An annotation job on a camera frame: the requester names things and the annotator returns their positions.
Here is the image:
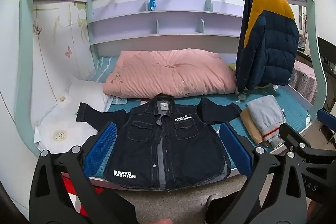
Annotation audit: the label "pink floral table cloth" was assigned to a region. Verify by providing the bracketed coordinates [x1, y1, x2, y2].
[289, 60, 318, 105]

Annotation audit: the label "folded beige garment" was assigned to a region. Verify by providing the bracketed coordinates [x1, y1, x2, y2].
[239, 109, 265, 147]

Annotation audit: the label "teal quilted bed sheet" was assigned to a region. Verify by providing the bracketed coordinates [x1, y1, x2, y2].
[85, 56, 313, 182]

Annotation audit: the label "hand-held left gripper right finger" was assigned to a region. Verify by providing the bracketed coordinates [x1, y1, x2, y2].
[218, 122, 308, 224]

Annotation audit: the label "mint green bed frame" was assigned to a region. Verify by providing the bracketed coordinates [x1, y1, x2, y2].
[14, 0, 332, 161]

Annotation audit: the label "white black sneaker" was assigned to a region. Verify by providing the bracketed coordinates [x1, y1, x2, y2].
[205, 194, 221, 216]

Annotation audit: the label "black monitor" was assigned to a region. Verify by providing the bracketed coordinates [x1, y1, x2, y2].
[316, 36, 336, 77]

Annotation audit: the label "pink pillow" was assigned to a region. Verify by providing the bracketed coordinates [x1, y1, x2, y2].
[103, 48, 238, 98]

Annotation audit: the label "white pillow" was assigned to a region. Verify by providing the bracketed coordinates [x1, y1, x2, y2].
[34, 80, 112, 155]

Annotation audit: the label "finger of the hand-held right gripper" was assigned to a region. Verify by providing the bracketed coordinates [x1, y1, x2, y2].
[279, 123, 336, 161]
[316, 109, 336, 132]

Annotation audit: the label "dark denim jacket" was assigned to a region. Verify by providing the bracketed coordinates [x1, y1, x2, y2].
[76, 93, 242, 191]

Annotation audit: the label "navy yellow puffer jacket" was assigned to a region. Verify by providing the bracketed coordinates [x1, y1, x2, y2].
[235, 0, 300, 92]

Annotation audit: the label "folded light blue pants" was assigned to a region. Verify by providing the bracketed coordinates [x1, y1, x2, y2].
[247, 95, 286, 147]

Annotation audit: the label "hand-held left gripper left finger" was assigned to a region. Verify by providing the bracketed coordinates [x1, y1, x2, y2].
[29, 122, 142, 224]

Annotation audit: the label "lilac wall shelf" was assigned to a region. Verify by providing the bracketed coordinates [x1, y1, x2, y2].
[87, 0, 252, 46]

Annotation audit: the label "person's dark trouser leg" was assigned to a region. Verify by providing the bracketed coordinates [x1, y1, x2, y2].
[215, 191, 242, 216]

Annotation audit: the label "red white object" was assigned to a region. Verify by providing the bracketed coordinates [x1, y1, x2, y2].
[62, 172, 104, 216]

